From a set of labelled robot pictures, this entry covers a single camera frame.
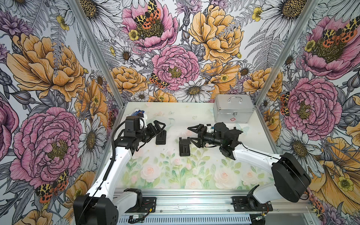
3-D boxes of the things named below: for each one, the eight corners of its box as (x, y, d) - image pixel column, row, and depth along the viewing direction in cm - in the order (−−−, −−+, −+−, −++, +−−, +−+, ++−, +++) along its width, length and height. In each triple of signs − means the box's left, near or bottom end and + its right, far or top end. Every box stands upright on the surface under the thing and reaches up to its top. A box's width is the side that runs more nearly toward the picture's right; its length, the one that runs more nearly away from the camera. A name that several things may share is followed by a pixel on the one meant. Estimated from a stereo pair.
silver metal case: (215, 124, 112) (219, 107, 98) (211, 102, 128) (214, 85, 114) (249, 124, 112) (258, 108, 98) (241, 102, 128) (248, 85, 114)
